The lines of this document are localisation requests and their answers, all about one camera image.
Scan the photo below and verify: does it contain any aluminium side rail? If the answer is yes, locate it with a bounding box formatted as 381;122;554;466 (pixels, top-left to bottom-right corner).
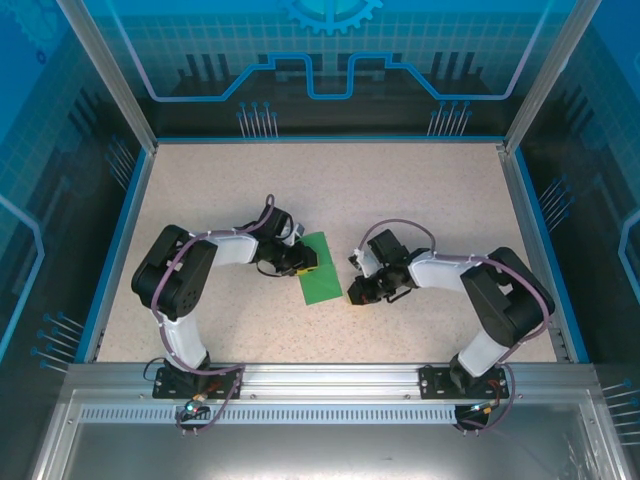
497;143;574;362

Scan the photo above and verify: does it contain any aluminium mounting rail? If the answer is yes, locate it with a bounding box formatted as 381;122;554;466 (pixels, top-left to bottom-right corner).
67;363;599;401

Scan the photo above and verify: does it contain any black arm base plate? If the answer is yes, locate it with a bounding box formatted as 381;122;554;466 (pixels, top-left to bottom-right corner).
418;364;506;400
152;366;245;400

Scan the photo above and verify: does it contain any green cloth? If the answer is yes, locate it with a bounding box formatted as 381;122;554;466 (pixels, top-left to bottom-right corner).
294;230;344;306

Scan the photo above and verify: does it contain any slotted aluminium cable duct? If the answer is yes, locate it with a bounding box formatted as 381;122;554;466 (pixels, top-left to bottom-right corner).
79;405;481;424

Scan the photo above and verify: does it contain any aluminium frame post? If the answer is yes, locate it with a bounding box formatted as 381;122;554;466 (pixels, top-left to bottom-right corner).
502;0;601;154
54;0;160;154

